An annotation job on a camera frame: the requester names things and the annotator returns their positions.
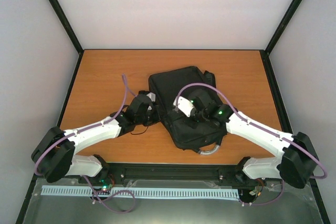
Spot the light blue cable duct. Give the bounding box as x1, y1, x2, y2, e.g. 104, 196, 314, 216
40, 185, 239, 200

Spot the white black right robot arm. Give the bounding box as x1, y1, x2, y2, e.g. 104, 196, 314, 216
176, 89, 321, 189

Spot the black left frame post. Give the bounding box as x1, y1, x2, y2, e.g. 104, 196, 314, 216
33, 0, 85, 55

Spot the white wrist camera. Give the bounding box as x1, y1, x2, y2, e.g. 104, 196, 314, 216
145, 92, 156, 112
173, 96, 196, 118

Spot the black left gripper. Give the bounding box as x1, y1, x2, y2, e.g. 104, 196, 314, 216
136, 105, 167, 126

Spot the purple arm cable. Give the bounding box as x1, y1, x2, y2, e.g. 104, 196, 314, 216
34, 74, 137, 177
175, 83, 328, 208

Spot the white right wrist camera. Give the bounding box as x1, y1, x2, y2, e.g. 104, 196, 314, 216
173, 96, 196, 118

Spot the black frame post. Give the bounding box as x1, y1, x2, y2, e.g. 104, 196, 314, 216
33, 0, 85, 55
264, 0, 320, 53

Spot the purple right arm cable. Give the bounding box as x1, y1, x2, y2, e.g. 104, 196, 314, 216
175, 83, 328, 208

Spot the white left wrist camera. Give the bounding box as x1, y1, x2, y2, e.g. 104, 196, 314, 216
145, 92, 156, 112

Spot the black right frame post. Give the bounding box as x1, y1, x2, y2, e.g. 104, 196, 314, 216
264, 0, 320, 53

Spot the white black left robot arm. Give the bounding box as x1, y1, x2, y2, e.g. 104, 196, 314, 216
31, 91, 160, 184

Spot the small green lit circuit board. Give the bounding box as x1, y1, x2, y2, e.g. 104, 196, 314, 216
100, 178, 115, 191

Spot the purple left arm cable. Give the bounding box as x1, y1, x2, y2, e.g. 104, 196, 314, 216
34, 74, 137, 177

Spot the black student backpack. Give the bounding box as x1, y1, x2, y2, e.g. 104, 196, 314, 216
149, 66, 228, 155

